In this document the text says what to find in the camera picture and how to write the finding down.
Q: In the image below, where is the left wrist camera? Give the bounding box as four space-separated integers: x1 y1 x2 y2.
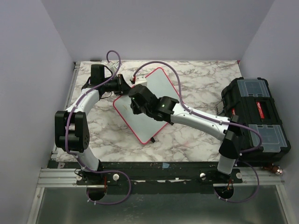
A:
107 61 121 74

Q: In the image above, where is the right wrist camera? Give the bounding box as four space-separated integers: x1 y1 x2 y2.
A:
130 75 147 86

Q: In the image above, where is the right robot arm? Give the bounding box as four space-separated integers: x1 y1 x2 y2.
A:
128 84 242 183

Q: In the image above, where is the pink framed whiteboard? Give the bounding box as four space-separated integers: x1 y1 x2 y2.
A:
113 67 179 144

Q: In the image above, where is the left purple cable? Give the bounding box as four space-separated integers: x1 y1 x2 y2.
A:
66 50 132 206

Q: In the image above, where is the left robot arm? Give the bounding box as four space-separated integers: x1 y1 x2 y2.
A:
55 64 131 184

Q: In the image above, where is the aluminium frame profile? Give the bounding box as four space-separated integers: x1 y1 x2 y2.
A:
25 62 81 224

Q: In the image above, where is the black plastic toolbox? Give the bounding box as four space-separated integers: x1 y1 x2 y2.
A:
217 77 291 163

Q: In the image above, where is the purple cable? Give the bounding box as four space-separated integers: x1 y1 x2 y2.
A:
66 50 132 206
132 60 263 203

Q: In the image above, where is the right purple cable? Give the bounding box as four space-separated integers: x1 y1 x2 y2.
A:
132 60 263 203

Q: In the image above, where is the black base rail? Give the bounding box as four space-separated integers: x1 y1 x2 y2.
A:
48 161 243 196

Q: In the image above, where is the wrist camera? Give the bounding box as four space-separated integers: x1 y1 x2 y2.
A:
130 75 147 86
107 61 121 74

